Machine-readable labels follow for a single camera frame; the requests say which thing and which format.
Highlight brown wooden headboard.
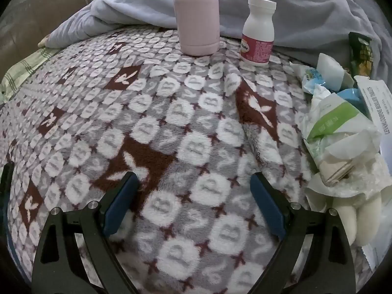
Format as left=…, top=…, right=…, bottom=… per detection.
left=0, top=0, right=92, bottom=77

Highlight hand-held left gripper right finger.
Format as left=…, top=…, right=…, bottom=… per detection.
left=249, top=171, right=357, bottom=294

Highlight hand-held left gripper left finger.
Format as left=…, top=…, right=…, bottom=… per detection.
left=31, top=171, right=141, bottom=294

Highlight dark green snack packet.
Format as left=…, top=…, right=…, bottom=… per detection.
left=348, top=32, right=372, bottom=77

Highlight white green wipes packet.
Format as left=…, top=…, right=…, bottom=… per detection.
left=303, top=84, right=380, bottom=166

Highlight pink thermos bottle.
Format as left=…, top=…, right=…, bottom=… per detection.
left=173, top=0, right=220, bottom=56

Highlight green plaid bed sheet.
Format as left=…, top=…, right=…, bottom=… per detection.
left=0, top=47, right=59, bottom=98

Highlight white pill bottle pink label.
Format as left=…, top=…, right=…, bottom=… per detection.
left=239, top=0, right=277, bottom=67

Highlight crumpled clear plastic bag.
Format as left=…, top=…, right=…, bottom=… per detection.
left=305, top=156, right=392, bottom=213

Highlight white paper sheet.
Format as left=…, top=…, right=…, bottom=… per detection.
left=361, top=242, right=389, bottom=279

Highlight beige cardboard piece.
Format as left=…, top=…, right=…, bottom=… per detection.
left=318, top=159, right=356, bottom=187

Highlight crumpled blue white wrapper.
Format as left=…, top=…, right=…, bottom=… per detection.
left=302, top=67, right=325, bottom=94

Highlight light blue plastic wrapper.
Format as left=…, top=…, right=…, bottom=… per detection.
left=335, top=88, right=369, bottom=117

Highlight grey maroon patterned fleece blanket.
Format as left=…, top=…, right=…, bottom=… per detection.
left=0, top=26, right=380, bottom=294

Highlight light grey-blue duvet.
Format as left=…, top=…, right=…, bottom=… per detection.
left=38, top=0, right=386, bottom=77

